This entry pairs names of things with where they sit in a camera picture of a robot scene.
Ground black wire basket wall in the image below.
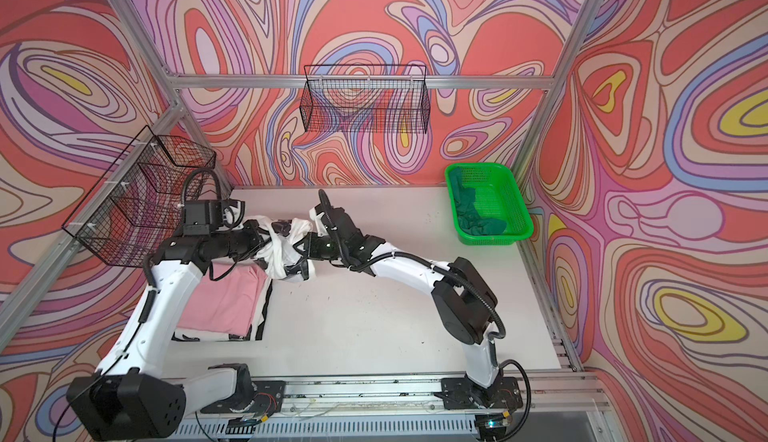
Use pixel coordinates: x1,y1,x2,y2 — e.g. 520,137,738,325
62,126,216,268
299,64,431,134

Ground green t shirt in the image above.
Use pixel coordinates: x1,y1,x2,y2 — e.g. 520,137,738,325
449,168,507,236

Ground aluminium frame back bar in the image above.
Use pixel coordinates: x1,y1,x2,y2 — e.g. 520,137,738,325
167,73,556,90

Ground aluminium frame post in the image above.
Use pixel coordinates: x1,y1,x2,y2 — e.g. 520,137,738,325
88,0,235,194
512,0,604,182

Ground aluminium frame right post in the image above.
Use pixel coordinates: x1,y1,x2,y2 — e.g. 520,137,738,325
512,0,604,182

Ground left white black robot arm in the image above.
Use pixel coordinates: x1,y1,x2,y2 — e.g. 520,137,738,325
66,182,264,441

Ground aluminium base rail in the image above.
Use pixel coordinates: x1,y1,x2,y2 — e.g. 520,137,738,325
178,369,613,425

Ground black wire basket back wall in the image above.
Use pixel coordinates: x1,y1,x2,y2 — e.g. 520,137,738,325
299,64,431,134

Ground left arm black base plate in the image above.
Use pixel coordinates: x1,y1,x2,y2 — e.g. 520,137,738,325
201,380,286,416

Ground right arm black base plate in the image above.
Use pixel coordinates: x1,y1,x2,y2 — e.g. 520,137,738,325
434,375,525,412

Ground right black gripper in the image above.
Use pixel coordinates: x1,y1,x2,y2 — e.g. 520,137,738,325
293,232,349,260

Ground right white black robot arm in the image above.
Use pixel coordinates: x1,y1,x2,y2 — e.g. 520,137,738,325
293,190,532,441

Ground black wire basket left wall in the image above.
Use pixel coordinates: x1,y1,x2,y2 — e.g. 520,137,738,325
62,126,216,268

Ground green plastic basket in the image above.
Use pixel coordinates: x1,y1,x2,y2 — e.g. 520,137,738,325
444,162,534,246

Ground pink folded t shirt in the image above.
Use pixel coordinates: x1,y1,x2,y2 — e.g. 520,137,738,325
175,265,272,336

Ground aluminium frame left post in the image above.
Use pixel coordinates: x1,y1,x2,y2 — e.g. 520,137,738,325
88,0,235,194

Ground aluminium frame left bar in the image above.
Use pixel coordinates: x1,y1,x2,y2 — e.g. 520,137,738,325
1,102,183,352

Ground aluminium frame bar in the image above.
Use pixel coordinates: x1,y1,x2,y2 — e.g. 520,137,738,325
167,73,556,90
1,102,183,352

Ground white vented cable duct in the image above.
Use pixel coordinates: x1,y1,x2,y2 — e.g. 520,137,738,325
169,414,478,441

